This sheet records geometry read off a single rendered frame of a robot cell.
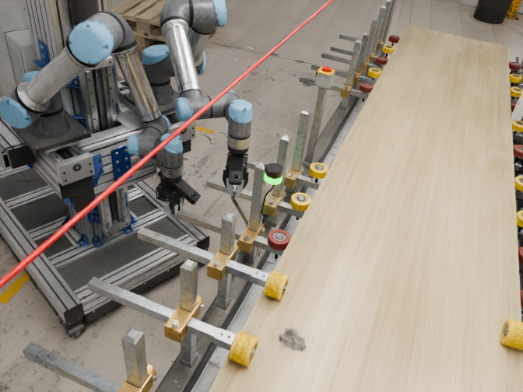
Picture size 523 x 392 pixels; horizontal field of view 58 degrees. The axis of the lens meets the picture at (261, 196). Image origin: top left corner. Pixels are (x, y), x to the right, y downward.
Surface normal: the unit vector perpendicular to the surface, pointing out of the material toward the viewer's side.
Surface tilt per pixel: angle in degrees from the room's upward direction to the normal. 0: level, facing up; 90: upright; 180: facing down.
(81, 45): 85
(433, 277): 0
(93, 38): 85
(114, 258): 0
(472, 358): 0
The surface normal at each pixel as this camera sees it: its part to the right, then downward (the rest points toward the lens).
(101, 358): 0.10, -0.78
